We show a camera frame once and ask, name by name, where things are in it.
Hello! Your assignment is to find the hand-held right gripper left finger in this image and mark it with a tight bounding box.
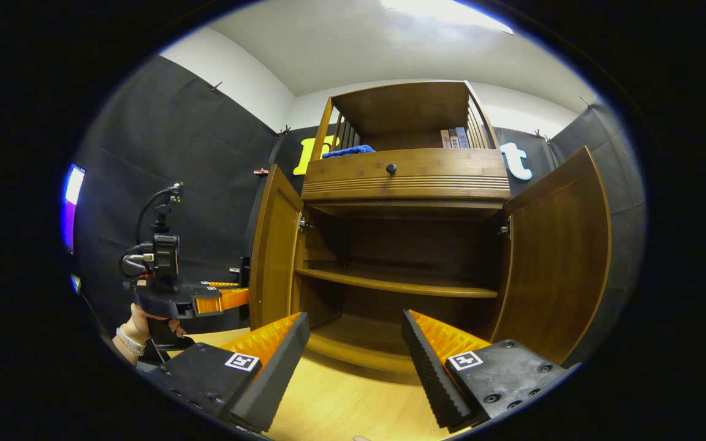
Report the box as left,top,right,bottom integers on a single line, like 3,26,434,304
145,311,311,432

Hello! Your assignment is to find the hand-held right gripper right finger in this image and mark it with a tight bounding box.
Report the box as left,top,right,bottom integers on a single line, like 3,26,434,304
401,309,574,431

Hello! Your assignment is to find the wooden shoe cabinet door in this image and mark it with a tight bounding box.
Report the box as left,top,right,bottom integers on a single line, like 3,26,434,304
489,145,612,366
249,164,305,331

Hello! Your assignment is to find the wooden double-door shoe cabinet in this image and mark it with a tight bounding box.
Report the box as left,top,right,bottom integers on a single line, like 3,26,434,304
295,80,513,386

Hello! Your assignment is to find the wooden cabinet shelf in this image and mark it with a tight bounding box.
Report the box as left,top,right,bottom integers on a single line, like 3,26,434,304
295,265,499,299

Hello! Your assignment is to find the wooden cabinet drawer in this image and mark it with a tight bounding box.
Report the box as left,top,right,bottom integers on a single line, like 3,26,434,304
301,148,512,202

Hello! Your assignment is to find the lit display screen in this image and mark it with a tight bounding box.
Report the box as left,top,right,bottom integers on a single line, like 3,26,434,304
61,162,86,253

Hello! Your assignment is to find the black backdrop cloth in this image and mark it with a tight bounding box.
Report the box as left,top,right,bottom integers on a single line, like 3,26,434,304
71,55,647,368

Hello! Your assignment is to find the blue towel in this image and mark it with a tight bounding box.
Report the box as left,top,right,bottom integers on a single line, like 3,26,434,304
321,145,376,159

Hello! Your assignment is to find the black cable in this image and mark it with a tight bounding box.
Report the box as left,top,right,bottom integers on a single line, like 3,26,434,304
135,183,182,246

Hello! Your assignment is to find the white beaded bracelet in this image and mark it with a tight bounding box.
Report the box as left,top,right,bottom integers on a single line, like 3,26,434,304
115,326,146,358

